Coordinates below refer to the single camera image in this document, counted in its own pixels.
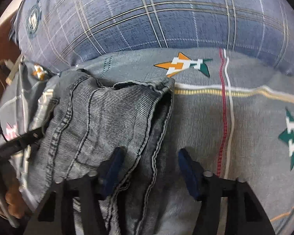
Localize blue plaid pillow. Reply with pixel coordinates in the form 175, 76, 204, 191
9, 0, 294, 75

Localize left hand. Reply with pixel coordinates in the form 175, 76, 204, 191
0, 178, 28, 219

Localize grey patterned bed sheet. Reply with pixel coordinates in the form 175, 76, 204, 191
0, 48, 294, 234

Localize grey washed denim pants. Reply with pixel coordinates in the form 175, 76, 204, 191
27, 70, 174, 234

